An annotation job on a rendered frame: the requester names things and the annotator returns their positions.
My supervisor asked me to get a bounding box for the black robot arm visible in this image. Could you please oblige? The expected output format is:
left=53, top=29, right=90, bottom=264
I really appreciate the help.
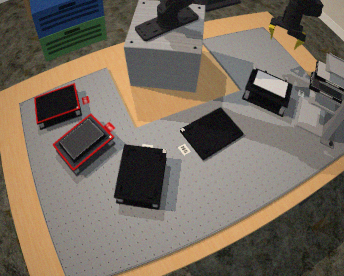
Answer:
left=135, top=0, right=324, bottom=41

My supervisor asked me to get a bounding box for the grey slotted shelf rack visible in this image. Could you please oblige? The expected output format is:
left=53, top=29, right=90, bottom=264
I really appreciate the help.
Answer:
left=297, top=53, right=344, bottom=140

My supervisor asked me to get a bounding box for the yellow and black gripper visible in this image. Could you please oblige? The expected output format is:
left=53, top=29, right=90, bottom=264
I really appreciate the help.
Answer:
left=269, top=10, right=306, bottom=50

